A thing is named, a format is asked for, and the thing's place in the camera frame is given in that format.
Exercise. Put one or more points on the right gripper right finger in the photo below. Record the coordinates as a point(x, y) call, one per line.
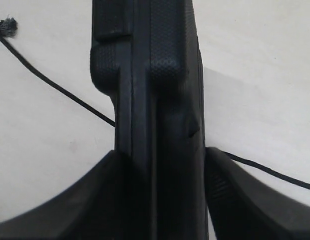
point(243, 208)

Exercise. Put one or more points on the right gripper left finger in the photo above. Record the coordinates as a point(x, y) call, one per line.
point(93, 208)

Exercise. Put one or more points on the black plastic carrying case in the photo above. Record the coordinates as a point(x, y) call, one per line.
point(145, 56)

